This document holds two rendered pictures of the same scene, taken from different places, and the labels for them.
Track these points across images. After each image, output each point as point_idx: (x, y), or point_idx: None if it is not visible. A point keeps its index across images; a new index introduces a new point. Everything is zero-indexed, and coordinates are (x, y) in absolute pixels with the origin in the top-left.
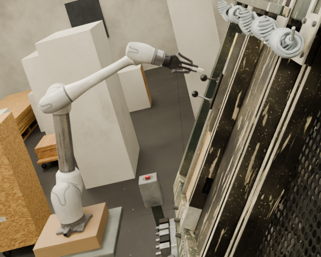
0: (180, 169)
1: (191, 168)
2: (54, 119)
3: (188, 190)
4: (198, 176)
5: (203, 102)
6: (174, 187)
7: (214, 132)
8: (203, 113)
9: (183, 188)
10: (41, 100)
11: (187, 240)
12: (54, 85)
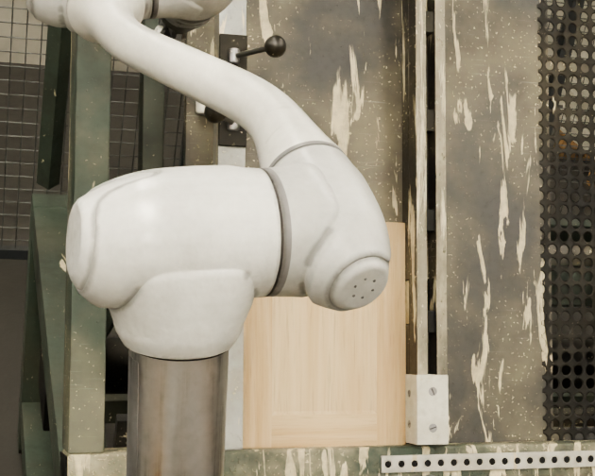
0: (98, 434)
1: (243, 351)
2: (220, 377)
3: (259, 422)
4: (444, 284)
5: (107, 159)
6: None
7: (438, 158)
8: None
9: (237, 435)
10: (371, 234)
11: (489, 444)
12: (243, 170)
